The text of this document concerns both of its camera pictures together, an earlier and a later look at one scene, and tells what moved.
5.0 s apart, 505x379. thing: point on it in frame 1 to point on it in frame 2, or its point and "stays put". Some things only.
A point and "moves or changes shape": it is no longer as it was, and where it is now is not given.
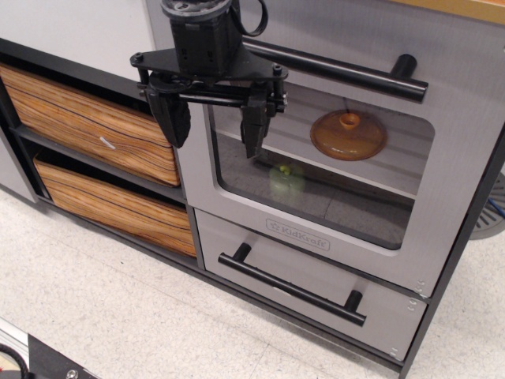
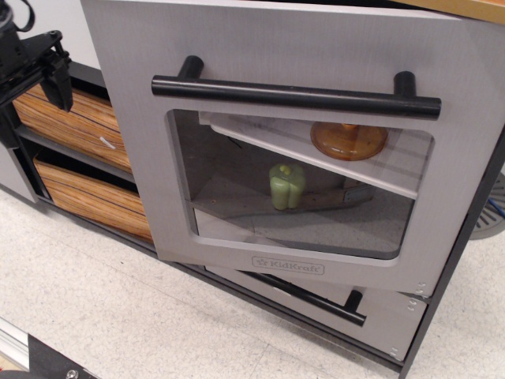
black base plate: x=46 y=362 stays put
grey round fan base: x=491 y=222 stays put
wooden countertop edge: x=488 y=9 stays put
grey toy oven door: x=374 y=182 moves or changes shape
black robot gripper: x=211 y=63 to x=24 y=61
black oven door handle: x=400 y=81 to x=402 y=99
